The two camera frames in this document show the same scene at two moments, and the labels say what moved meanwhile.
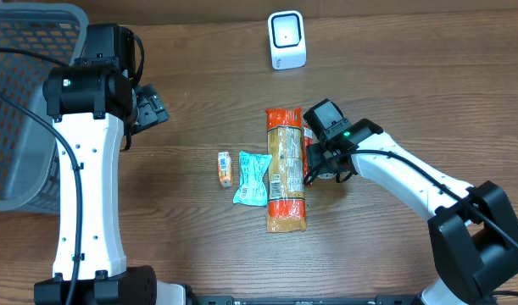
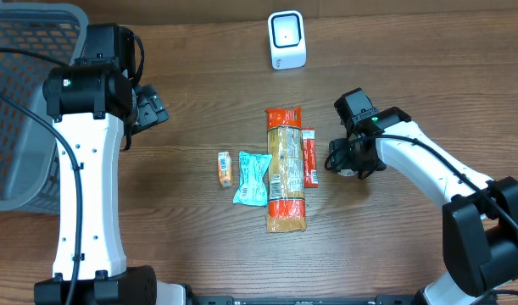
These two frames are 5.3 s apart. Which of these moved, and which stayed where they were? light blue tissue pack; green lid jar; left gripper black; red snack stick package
Moved: green lid jar
Stayed: red snack stick package; light blue tissue pack; left gripper black
